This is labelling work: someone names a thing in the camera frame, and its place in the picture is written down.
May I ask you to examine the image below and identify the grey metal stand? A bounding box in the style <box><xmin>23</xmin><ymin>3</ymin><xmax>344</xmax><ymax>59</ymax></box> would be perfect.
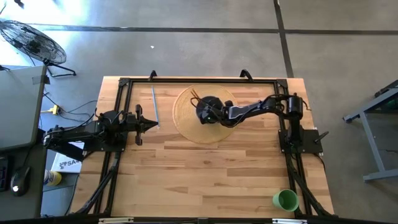
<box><xmin>343</xmin><ymin>79</ymin><xmax>398</xmax><ymax>183</ymax></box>

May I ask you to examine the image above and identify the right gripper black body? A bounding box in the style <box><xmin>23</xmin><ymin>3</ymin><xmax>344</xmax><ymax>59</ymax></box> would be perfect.
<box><xmin>206</xmin><ymin>101</ymin><xmax>234</xmax><ymax>126</ymax></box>

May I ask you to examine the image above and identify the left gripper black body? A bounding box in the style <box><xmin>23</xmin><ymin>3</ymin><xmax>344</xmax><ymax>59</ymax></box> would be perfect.
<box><xmin>124</xmin><ymin>105</ymin><xmax>147</xmax><ymax>146</ymax></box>

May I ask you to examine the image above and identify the white frame bracket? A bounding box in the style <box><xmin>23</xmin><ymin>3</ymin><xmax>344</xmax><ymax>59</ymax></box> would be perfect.
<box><xmin>98</xmin><ymin>217</ymin><xmax>134</xmax><ymax>224</ymax></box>
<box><xmin>272</xmin><ymin>218</ymin><xmax>308</xmax><ymax>224</ymax></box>

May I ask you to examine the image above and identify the yellow-lidded wipes canister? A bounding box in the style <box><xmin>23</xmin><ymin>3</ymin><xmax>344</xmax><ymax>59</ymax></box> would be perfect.
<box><xmin>43</xmin><ymin>169</ymin><xmax>62</xmax><ymax>187</ymax></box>

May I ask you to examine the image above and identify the grey bowl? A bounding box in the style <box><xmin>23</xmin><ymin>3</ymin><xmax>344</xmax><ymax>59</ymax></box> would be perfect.
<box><xmin>195</xmin><ymin>95</ymin><xmax>225</xmax><ymax>125</ymax></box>

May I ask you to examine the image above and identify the black floor fan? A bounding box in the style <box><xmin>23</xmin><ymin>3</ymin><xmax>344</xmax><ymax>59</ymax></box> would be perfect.
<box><xmin>0</xmin><ymin>20</ymin><xmax>77</xmax><ymax>78</ymax></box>

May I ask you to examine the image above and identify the black aluminium table frame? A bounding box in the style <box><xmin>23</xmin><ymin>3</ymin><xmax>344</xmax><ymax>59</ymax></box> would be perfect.
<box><xmin>73</xmin><ymin>76</ymin><xmax>335</xmax><ymax>218</ymax></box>

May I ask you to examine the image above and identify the grey desk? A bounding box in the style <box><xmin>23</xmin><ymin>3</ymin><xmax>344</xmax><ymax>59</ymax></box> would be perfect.
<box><xmin>0</xmin><ymin>65</ymin><xmax>47</xmax><ymax>152</ymax></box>

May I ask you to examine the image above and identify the wooden chopstick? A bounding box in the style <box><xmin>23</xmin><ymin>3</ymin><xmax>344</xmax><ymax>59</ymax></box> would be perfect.
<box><xmin>193</xmin><ymin>88</ymin><xmax>205</xmax><ymax>105</ymax></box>
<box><xmin>190</xmin><ymin>89</ymin><xmax>203</xmax><ymax>105</ymax></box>

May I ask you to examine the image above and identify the dark desk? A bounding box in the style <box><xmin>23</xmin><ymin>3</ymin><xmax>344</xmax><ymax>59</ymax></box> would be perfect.
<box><xmin>0</xmin><ymin>146</ymin><xmax>47</xmax><ymax>218</ymax></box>

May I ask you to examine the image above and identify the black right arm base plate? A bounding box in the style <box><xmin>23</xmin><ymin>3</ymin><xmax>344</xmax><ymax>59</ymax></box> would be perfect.
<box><xmin>278</xmin><ymin>129</ymin><xmax>330</xmax><ymax>154</ymax></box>

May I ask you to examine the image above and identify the round woven straw placemat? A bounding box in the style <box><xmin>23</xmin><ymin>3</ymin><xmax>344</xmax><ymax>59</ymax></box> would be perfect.
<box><xmin>172</xmin><ymin>83</ymin><xmax>239</xmax><ymax>144</ymax></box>

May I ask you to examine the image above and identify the white cardboard box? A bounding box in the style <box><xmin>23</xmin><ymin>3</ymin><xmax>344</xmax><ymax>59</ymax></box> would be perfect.
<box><xmin>50</xmin><ymin>141</ymin><xmax>85</xmax><ymax>174</ymax></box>

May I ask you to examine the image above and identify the black keyboard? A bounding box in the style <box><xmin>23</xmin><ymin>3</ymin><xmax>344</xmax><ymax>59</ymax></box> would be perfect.
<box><xmin>0</xmin><ymin>155</ymin><xmax>9</xmax><ymax>192</ymax></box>

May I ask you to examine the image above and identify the black computer mouse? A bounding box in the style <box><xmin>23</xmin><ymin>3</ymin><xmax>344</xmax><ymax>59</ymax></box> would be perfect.
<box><xmin>10</xmin><ymin>166</ymin><xmax>31</xmax><ymax>197</ymax></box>

